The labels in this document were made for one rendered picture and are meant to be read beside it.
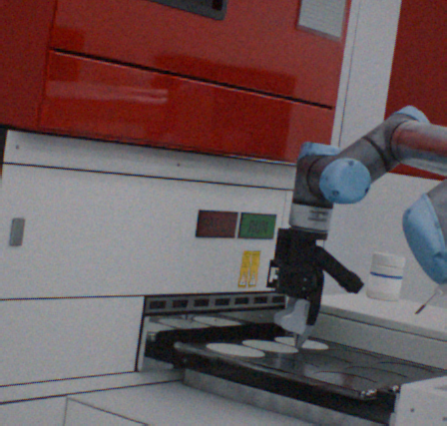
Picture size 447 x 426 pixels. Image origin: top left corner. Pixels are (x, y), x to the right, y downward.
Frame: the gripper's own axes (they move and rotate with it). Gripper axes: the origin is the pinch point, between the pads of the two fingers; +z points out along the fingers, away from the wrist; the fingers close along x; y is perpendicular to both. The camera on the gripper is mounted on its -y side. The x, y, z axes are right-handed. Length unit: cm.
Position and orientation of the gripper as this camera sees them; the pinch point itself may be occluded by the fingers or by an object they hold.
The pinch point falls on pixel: (302, 341)
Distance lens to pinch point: 216.9
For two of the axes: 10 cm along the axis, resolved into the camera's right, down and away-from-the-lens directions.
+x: 2.9, 1.0, -9.5
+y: -9.4, -1.2, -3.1
